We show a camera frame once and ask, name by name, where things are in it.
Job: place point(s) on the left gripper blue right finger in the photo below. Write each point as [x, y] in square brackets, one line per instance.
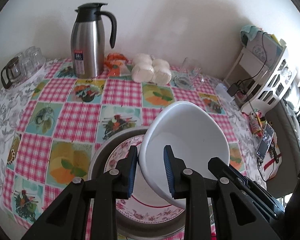
[169, 162]

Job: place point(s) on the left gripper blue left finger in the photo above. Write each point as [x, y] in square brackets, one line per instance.
[132, 164]

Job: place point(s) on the small white bowl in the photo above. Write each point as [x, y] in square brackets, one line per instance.
[193, 136]

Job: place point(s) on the floral round plate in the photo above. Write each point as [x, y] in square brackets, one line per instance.
[134, 211]

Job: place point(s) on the steel round tray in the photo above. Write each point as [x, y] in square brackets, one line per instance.
[127, 228]

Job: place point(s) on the strawberry bowl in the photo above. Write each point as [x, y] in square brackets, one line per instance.
[144, 196]

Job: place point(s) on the smartphone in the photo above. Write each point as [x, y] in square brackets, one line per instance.
[265, 142]

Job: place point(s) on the glass mug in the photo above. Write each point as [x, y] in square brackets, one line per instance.
[190, 75]

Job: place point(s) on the white buns bag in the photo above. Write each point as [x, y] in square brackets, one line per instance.
[147, 69]

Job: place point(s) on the white power strip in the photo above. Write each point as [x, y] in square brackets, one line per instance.
[221, 91]

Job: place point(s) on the colourful candy tube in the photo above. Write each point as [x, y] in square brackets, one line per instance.
[255, 124]

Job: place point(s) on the orange snack packet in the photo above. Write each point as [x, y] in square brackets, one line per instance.
[118, 65]

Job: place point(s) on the black charger adapter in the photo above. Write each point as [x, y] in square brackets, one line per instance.
[233, 89]

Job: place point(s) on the white lattice shelf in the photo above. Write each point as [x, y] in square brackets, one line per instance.
[262, 87]

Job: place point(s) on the steel thermos jug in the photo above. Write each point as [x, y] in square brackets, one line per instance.
[87, 40]

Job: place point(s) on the glass cups rack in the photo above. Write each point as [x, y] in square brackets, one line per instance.
[22, 66]

